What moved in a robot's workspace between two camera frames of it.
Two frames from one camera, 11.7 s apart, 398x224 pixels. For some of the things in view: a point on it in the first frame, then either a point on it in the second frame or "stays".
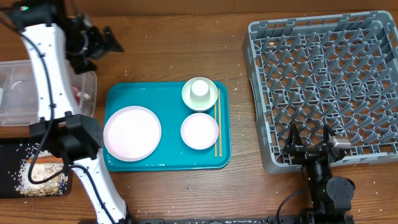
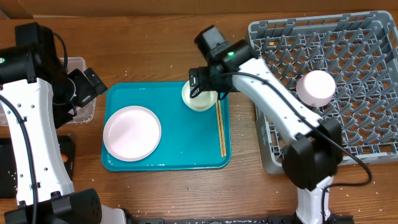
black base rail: (222, 219) stays
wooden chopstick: (215, 118) to (221, 137)
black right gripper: (305, 154) to (205, 72)
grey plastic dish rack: (341, 71) stays
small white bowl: (199, 130) to (315, 88)
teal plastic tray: (165, 100) stays
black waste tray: (12, 156) stays
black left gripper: (97, 49) to (88, 91)
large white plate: (132, 133) stays
